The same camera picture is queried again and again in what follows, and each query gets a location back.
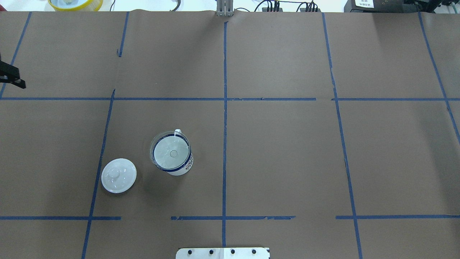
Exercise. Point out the clear glass funnel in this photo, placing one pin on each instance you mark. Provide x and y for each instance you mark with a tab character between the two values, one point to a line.
169	151

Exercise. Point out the black box with label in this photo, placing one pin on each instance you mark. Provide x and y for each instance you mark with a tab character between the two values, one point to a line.
374	6

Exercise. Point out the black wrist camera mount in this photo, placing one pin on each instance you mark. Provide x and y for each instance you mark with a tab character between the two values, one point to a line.
9	74

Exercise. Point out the white enamel mug blue rim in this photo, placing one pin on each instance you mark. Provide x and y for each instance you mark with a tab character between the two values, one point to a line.
174	154

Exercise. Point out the white ceramic lid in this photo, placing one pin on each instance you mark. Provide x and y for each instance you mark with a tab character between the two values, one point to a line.
118	175

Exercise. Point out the aluminium frame post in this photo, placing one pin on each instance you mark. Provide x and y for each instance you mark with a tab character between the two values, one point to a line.
224	8

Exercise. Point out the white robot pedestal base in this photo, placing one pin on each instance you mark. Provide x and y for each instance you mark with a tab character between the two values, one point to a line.
224	253

